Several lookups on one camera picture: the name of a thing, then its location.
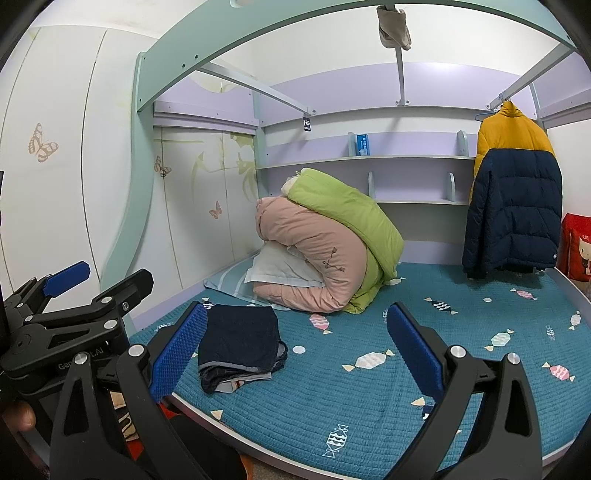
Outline pale floral cabinet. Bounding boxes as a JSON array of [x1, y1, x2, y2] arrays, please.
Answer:
[[151, 124, 258, 266]]

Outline dark blue denim jeans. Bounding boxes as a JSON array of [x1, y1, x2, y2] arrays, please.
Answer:
[[198, 305, 289, 395]]

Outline grey hanging cloth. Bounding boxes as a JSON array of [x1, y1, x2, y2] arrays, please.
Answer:
[[376, 4, 413, 51]]

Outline lavender wall shelf unit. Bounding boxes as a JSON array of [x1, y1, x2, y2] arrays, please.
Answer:
[[152, 62, 561, 278]]

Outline navy and yellow puffer jacket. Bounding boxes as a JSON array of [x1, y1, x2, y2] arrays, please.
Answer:
[[462, 100, 563, 280]]

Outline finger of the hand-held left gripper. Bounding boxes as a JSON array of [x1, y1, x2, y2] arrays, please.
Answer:
[[28, 269, 154, 332], [2, 261, 91, 321]]

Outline striped blue pillow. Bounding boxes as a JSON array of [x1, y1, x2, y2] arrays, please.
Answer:
[[203, 263, 278, 309]]

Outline white butterfly wardrobe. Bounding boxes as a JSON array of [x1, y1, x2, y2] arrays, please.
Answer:
[[0, 25, 153, 296]]

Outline grey metal clothes rail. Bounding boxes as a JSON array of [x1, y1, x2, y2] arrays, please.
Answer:
[[496, 44, 578, 106]]

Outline mint green loft bed frame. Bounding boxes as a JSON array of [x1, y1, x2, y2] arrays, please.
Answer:
[[99, 0, 591, 296]]

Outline teal candy print bed mat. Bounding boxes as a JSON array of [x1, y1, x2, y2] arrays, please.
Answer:
[[129, 258, 591, 467]]

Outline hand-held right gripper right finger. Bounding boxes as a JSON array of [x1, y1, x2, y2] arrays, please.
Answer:
[[387, 302, 543, 480]]

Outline red cartoon bag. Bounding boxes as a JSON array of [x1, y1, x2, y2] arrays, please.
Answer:
[[556, 212, 591, 282]]

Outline white pillow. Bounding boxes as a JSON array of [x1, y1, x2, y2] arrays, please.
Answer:
[[244, 242, 324, 284]]

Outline light blue clothes hanger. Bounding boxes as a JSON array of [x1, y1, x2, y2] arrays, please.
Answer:
[[477, 95, 506, 124]]

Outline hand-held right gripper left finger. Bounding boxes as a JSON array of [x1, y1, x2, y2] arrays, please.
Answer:
[[48, 302, 209, 480]]

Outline person's left hand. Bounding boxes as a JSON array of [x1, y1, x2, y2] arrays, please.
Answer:
[[0, 400, 38, 433]]

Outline green quilt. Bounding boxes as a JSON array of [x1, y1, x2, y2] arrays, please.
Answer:
[[281, 168, 406, 315]]

